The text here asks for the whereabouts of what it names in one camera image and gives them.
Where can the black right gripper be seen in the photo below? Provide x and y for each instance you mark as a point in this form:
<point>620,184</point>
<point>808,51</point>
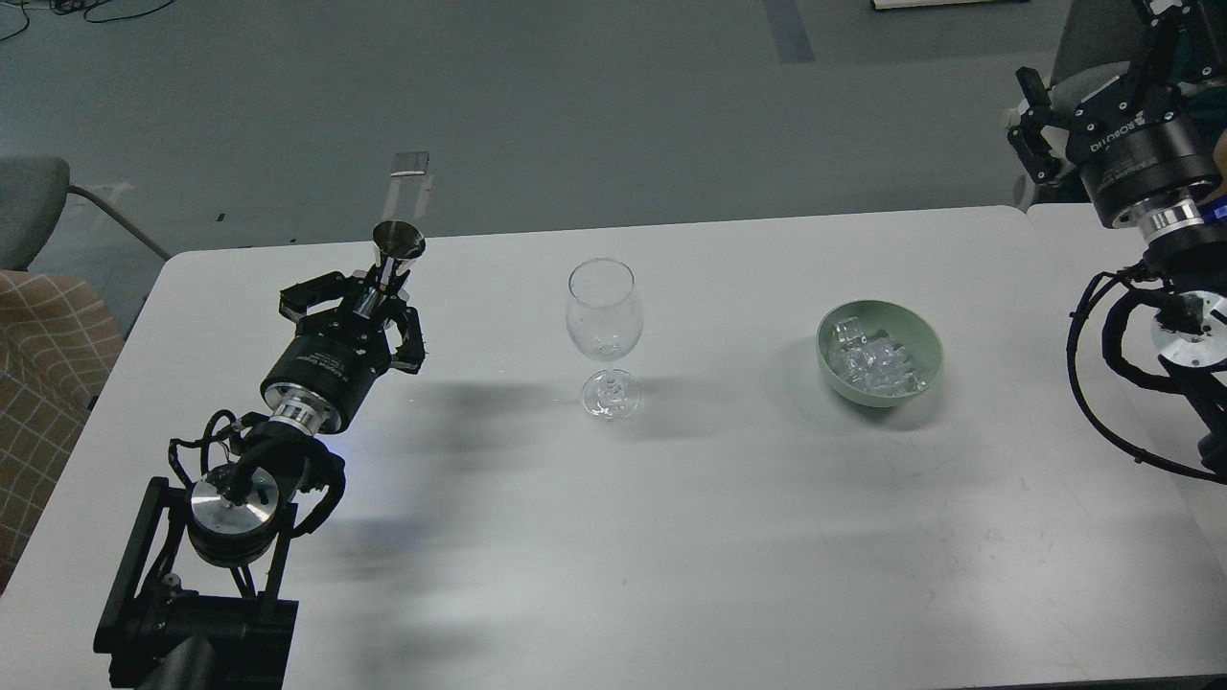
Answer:
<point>1130,141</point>

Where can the metal floor plate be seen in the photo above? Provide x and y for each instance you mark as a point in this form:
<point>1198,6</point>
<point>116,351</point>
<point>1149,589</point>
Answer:
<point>409,163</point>

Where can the steel double jigger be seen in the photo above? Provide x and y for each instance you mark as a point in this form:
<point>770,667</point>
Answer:
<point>398,245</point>

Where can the brown checked cushion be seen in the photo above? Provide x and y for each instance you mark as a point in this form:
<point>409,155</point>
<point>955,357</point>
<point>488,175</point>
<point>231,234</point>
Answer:
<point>59,343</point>

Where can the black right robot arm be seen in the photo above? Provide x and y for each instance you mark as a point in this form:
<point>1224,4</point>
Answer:
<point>1166,331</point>

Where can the grey white chair right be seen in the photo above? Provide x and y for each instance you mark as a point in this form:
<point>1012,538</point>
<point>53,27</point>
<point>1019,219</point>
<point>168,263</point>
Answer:
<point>1097,41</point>

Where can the green bowl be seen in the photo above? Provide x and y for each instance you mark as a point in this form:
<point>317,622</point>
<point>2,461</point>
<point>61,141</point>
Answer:
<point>903,324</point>

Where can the clear wine glass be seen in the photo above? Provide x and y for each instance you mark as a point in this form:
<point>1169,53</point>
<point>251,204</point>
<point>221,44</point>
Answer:
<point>604,321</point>

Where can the clear ice cube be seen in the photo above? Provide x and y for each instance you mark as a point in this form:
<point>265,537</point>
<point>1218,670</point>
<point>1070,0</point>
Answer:
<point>874,363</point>

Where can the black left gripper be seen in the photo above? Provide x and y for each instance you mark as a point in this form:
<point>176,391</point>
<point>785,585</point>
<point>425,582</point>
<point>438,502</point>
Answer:
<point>337,352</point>

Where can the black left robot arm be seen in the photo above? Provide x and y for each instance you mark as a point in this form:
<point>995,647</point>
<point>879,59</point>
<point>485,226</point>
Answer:
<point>196,602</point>

